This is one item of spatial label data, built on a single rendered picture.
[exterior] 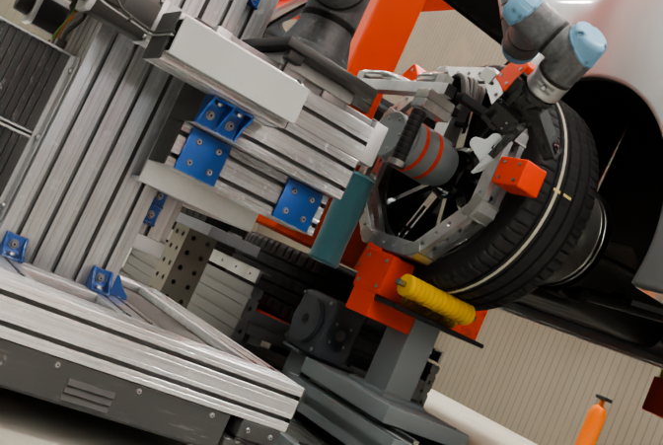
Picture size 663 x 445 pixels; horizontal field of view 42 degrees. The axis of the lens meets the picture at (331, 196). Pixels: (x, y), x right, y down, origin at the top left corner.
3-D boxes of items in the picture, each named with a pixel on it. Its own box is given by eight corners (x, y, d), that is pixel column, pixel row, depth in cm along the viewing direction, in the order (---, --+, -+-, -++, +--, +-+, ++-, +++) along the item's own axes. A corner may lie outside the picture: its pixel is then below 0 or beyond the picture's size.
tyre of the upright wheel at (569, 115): (480, 361, 228) (650, 169, 211) (419, 333, 215) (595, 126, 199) (389, 229, 281) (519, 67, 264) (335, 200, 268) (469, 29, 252)
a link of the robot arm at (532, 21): (492, 26, 167) (533, 64, 166) (500, 5, 156) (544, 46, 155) (521, -2, 168) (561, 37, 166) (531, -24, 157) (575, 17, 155)
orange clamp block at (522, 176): (509, 193, 210) (537, 199, 203) (489, 181, 206) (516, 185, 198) (521, 168, 211) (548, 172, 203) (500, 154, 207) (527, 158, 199)
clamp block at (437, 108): (448, 123, 206) (457, 104, 207) (422, 107, 201) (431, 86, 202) (434, 121, 210) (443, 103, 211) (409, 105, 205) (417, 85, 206)
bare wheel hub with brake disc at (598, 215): (552, 307, 246) (627, 222, 238) (536, 298, 241) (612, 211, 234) (499, 247, 271) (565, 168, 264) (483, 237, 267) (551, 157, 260)
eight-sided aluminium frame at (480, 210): (469, 280, 207) (554, 80, 212) (451, 271, 203) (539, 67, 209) (346, 239, 252) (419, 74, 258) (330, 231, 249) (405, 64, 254)
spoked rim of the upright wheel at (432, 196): (485, 322, 232) (611, 178, 219) (427, 292, 219) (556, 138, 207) (412, 223, 272) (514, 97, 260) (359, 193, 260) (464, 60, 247)
